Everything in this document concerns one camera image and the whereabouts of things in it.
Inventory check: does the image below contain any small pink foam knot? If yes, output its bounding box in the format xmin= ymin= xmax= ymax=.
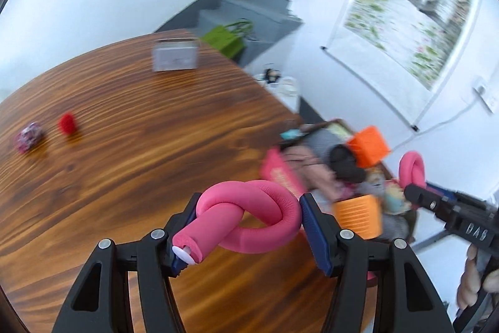
xmin=398 ymin=151 xmax=426 ymax=189

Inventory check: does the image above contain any orange rubber cube toy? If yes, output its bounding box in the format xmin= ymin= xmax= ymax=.
xmin=346 ymin=126 xmax=391 ymax=168

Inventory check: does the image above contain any large pink foam knot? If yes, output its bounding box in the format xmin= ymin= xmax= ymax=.
xmin=172 ymin=180 xmax=302 ymax=265

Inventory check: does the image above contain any grey black sock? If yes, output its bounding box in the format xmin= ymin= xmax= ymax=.
xmin=302 ymin=129 xmax=367 ymax=184

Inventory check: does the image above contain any person's right hand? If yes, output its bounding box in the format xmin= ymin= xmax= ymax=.
xmin=457 ymin=245 xmax=499 ymax=310

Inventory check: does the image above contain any orange ribbed cup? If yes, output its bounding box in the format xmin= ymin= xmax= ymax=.
xmin=332 ymin=194 xmax=382 ymax=240

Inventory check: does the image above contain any red pompom ball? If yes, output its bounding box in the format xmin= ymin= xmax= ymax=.
xmin=58 ymin=112 xmax=78 ymax=136

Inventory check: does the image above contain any pink red flat box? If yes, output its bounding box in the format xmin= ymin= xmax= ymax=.
xmin=260 ymin=147 xmax=307 ymax=198

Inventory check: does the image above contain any landscape scroll painting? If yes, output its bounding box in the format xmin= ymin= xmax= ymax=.
xmin=323 ymin=0 xmax=481 ymax=127

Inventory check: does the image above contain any grey metal tin box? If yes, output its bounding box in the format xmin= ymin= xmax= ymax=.
xmin=152 ymin=38 xmax=200 ymax=72

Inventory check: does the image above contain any green shopping bag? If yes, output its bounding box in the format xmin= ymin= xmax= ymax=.
xmin=201 ymin=18 xmax=254 ymax=59

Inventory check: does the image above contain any white wall socket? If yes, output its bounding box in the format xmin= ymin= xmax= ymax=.
xmin=473 ymin=77 xmax=498 ymax=114

